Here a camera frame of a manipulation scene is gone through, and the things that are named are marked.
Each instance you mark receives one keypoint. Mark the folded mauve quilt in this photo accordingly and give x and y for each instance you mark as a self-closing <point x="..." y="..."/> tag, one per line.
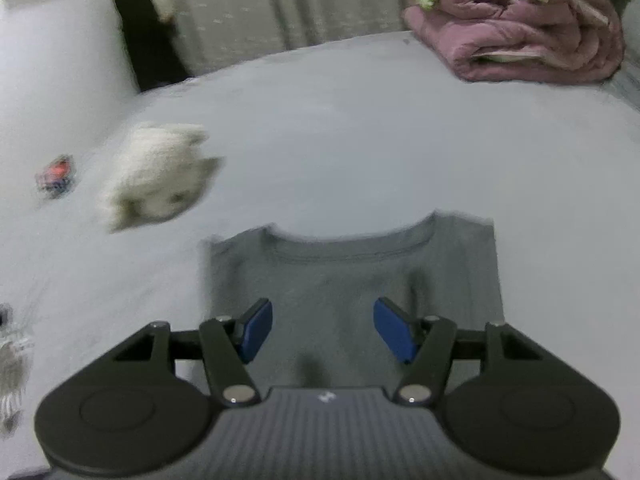
<point x="558" y="42"/>

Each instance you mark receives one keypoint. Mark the grey star curtain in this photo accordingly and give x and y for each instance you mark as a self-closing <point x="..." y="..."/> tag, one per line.
<point x="213" y="34"/>

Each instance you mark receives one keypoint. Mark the grey bed sheet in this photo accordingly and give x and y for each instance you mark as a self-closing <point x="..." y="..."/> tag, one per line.
<point x="357" y="137"/>

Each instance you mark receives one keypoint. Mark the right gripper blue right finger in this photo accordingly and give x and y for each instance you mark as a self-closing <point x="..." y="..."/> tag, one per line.
<point x="399" y="331"/>

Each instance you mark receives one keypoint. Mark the white plush dog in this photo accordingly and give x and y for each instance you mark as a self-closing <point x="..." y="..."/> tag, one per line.
<point x="158" y="173"/>

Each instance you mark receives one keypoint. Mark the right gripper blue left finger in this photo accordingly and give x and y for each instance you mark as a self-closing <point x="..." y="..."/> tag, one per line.
<point x="252" y="329"/>

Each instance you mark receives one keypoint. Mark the black hanging coat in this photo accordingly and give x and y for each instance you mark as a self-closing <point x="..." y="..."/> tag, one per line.
<point x="148" y="41"/>

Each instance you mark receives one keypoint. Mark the grey t-shirt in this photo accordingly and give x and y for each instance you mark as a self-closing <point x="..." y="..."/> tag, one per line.
<point x="323" y="292"/>

